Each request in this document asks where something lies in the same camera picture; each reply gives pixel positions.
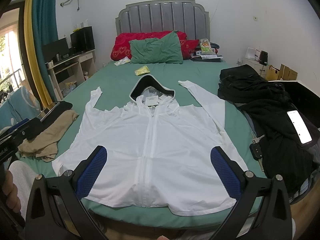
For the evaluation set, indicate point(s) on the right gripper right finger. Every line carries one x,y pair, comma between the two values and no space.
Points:
262,208

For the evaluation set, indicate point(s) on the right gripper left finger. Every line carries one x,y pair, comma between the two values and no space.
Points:
55,210

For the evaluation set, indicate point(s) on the white hooded zip jacket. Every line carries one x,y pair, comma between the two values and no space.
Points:
158,152

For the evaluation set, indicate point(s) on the black clothes pile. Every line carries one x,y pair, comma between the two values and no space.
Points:
267,105

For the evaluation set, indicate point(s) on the person's left hand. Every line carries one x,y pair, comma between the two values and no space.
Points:
10,191

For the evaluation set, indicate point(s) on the beige folded trousers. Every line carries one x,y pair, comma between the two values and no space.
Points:
44,146

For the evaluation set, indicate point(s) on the black car key fob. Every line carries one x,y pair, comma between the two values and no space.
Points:
256,151

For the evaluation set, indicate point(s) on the yellow curtain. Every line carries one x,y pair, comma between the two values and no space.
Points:
37,67

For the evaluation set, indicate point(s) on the silver house keys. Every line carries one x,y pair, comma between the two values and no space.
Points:
256,139

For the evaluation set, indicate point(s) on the cream wooden desk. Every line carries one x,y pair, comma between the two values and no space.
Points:
79,67

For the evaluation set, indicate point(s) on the lit smartphone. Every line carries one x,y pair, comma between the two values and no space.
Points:
300,126

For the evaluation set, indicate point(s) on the black computer monitor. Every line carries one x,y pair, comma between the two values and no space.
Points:
56,51

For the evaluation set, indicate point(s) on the teal curtain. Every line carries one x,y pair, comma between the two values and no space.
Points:
44,23

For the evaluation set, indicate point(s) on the green bed sheet mattress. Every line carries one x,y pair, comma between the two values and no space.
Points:
116,83

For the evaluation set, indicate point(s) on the black speaker box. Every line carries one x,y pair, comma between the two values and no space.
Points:
82,40

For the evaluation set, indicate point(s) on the white patterned packet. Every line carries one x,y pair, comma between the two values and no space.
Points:
123,61

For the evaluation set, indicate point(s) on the brown cardboard boxes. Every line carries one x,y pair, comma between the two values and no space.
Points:
284,73

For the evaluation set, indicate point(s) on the red patterned pillow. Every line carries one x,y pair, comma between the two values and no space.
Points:
122,49

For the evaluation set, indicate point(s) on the white bedside cabinet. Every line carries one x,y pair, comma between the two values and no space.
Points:
251,58

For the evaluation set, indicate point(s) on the yellow plastic packet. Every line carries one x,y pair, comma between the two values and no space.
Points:
142,71

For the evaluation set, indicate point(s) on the books and snack pile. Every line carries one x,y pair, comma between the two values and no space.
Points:
206,51

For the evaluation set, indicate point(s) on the green pillow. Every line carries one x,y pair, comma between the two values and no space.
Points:
157,50

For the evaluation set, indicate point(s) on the grey padded headboard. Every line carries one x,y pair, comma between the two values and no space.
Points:
165,15

